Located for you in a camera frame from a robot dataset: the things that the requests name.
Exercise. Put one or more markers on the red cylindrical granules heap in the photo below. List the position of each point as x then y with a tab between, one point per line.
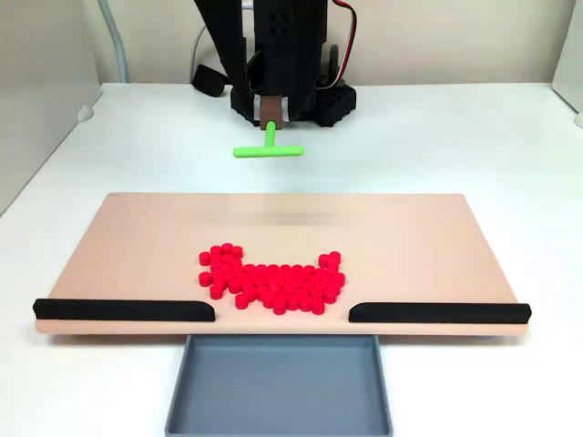
278	284

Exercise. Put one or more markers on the white side panel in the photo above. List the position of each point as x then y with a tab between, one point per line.
571	54
36	114

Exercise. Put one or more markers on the black foam edge rail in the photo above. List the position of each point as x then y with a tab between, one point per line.
123	310
437	313

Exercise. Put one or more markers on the peach flat board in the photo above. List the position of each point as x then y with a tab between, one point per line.
136	250

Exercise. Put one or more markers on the grey shallow tray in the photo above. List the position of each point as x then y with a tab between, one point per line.
278	391

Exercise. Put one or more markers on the white plastic bracket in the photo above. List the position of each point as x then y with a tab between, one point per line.
579	119
84	114

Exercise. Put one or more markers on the black clamp pad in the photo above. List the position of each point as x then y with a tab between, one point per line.
208	81

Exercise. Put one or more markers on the green T pusher brown block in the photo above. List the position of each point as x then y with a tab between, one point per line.
268	151

